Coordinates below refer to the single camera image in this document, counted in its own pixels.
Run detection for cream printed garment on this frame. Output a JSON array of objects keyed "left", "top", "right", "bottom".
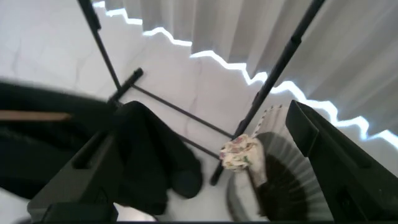
[{"left": 219, "top": 133, "right": 269, "bottom": 187}]

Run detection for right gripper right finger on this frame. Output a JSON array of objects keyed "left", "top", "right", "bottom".
[{"left": 285, "top": 100, "right": 398, "bottom": 222}]

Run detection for pink clothes hanger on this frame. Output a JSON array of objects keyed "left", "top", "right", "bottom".
[{"left": 0, "top": 110, "right": 73, "bottom": 122}]

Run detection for black clothes rack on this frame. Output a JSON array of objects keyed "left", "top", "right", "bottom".
[{"left": 76, "top": 0, "right": 326, "bottom": 187}]

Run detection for black garment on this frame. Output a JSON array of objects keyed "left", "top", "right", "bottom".
[{"left": 0, "top": 81, "right": 203, "bottom": 216}]

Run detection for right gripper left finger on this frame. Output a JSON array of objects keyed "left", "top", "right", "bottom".
[{"left": 27, "top": 132, "right": 125, "bottom": 222}]

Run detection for white laundry basket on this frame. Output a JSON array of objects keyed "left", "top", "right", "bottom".
[{"left": 226, "top": 105, "right": 335, "bottom": 222}]

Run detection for white curtain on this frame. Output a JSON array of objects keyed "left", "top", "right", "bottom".
[{"left": 92, "top": 0, "right": 398, "bottom": 147}]

